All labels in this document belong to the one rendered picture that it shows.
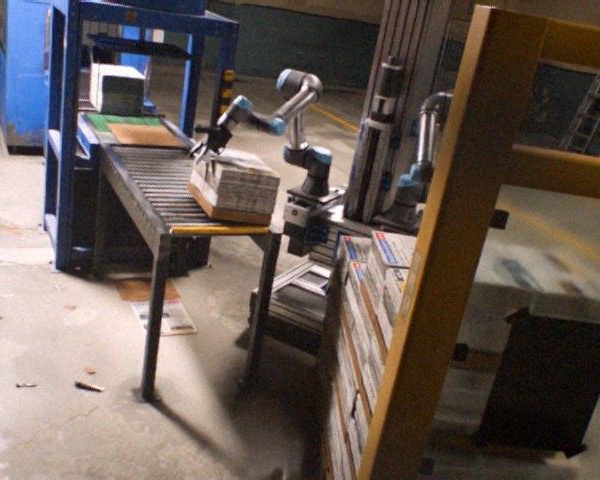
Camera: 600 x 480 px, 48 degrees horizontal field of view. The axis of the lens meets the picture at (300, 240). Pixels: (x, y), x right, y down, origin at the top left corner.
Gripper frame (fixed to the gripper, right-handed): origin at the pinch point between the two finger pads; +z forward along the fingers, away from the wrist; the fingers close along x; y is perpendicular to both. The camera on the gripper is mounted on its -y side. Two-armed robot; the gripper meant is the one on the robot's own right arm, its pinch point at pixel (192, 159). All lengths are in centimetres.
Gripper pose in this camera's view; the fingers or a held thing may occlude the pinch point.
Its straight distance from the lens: 303.6
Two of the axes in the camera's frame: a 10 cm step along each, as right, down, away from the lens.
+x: -4.1, -3.8, 8.3
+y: 6.5, 5.1, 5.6
